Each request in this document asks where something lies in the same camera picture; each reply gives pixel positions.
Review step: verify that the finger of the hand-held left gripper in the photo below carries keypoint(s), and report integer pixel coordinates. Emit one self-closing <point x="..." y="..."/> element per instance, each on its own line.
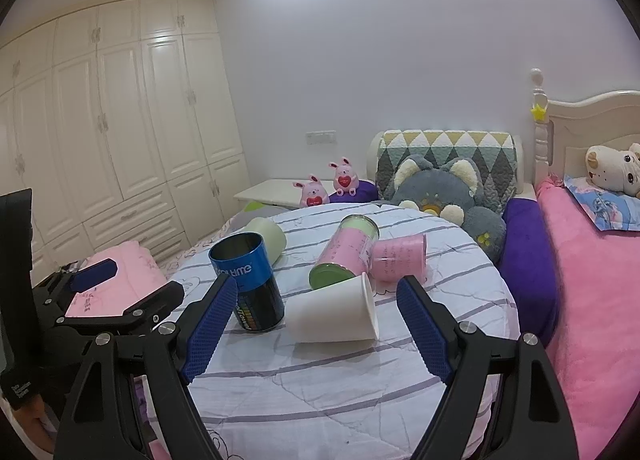
<point x="95" y="274"/>
<point x="135" y="309"/>

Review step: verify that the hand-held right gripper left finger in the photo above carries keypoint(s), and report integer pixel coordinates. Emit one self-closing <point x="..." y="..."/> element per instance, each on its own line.
<point x="212" y="330"/>

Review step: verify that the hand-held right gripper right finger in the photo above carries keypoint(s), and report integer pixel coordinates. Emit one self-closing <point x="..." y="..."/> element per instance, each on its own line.
<point x="424" y="335"/>

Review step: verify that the white cup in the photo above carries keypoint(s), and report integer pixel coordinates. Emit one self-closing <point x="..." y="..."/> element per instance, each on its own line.
<point x="332" y="315"/>

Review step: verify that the blue and black tin cup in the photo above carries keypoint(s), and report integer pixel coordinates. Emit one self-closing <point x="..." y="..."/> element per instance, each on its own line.
<point x="255" y="285"/>

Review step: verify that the pink cup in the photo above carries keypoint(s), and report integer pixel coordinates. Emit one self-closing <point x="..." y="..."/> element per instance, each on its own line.
<point x="400" y="257"/>

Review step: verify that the pale green cup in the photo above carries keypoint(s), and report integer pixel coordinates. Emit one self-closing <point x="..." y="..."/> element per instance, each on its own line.
<point x="270" y="237"/>

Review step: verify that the pink folded quilt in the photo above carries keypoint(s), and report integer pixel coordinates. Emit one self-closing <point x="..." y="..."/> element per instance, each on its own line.
<point x="135" y="265"/>

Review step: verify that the pink and green canister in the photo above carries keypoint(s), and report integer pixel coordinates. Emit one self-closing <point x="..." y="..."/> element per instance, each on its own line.
<point x="345" y="250"/>

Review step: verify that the white nightstand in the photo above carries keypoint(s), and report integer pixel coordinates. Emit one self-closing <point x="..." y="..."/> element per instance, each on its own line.
<point x="270" y="192"/>

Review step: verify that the grey cat plush toy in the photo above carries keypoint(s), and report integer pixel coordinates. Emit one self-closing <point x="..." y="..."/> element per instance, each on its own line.
<point x="440" y="180"/>

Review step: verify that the cream wardrobe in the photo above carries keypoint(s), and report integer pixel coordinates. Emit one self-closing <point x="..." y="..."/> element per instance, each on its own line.
<point x="120" y="115"/>

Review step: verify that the pink bunny toy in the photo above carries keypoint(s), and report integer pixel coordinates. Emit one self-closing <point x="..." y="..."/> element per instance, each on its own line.
<point x="344" y="177"/>
<point x="312" y="192"/>

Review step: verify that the pink fleece blanket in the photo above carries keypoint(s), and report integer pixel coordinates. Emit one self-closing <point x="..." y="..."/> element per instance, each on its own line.
<point x="595" y="300"/>

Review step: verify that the triangle pattern quilted cover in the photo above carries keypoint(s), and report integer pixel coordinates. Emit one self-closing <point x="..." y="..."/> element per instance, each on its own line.
<point x="450" y="145"/>

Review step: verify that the blue printed pillow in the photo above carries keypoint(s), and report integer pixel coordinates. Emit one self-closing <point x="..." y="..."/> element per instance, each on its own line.
<point x="600" y="210"/>

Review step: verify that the yellow star decoration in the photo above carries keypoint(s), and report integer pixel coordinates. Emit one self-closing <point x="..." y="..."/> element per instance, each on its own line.
<point x="538" y="111"/>

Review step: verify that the white plush dog toy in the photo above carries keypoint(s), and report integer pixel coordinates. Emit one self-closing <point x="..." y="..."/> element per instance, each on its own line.
<point x="612" y="167"/>

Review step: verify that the cream wooden bed headboard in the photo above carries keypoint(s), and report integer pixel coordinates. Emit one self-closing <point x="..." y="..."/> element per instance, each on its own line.
<point x="585" y="125"/>

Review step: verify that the wall socket panel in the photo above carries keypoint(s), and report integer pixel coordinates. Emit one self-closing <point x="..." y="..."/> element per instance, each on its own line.
<point x="321" y="137"/>

